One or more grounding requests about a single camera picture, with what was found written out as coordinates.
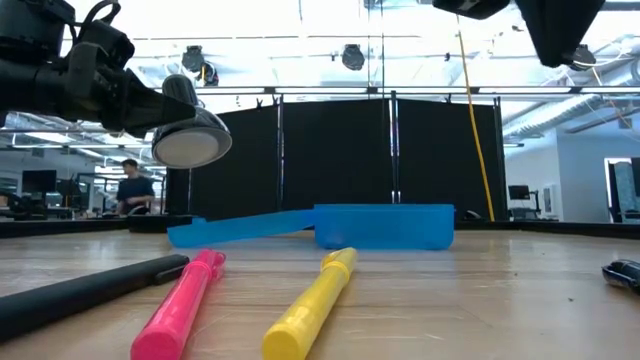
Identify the blue patterned panel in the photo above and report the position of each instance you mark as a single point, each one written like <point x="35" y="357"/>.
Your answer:
<point x="625" y="185"/>

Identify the translucent blue supply box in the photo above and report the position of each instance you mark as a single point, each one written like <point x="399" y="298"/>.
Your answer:
<point x="385" y="225"/>

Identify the black pen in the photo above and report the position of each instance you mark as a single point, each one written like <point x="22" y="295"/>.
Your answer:
<point x="75" y="297"/>

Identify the long white light bar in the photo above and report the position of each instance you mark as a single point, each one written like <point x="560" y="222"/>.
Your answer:
<point x="325" y="90"/>

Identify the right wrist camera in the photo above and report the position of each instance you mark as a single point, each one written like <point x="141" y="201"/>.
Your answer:
<point x="470" y="11"/>

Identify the person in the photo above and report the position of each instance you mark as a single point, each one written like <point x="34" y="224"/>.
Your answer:
<point x="135" y="192"/>

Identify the black curved object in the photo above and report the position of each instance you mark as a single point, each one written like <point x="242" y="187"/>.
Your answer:
<point x="472" y="216"/>

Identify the round black ceiling lamp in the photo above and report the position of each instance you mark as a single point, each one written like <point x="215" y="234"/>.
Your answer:
<point x="193" y="59"/>
<point x="586" y="59"/>
<point x="353" y="57"/>

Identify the black folding partition screen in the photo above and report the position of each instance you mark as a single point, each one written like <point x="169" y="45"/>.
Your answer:
<point x="335" y="155"/>

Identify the small dark monitor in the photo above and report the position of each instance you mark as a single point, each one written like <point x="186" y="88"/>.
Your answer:
<point x="519" y="192"/>
<point x="39" y="182"/>

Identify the glossy black bell-shaped lamp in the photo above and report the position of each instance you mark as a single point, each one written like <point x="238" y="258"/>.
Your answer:
<point x="192" y="142"/>

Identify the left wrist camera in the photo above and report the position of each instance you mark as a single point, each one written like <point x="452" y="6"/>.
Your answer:
<point x="107" y="45"/>

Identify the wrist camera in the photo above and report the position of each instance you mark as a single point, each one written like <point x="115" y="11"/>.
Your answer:
<point x="107" y="45"/>
<point x="470" y="11"/>

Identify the yellow highlighter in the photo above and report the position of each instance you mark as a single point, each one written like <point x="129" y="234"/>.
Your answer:
<point x="310" y="310"/>

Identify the glossy dark blue object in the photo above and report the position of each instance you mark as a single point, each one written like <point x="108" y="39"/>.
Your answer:
<point x="625" y="275"/>

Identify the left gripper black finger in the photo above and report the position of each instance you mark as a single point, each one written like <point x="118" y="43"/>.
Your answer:
<point x="155" y="110"/>

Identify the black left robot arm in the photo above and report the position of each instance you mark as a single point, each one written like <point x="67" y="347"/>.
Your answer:
<point x="30" y="25"/>

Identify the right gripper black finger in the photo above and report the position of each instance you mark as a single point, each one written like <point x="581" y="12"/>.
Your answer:
<point x="560" y="30"/>

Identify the pink highlighter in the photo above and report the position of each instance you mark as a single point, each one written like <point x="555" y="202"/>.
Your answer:
<point x="175" y="310"/>

